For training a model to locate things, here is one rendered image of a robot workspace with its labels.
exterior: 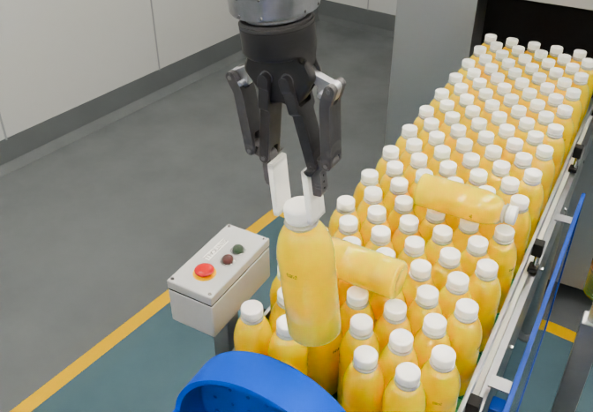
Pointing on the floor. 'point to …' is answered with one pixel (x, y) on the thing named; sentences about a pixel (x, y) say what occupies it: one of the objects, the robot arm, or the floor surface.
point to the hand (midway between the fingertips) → (296, 190)
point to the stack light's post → (575, 369)
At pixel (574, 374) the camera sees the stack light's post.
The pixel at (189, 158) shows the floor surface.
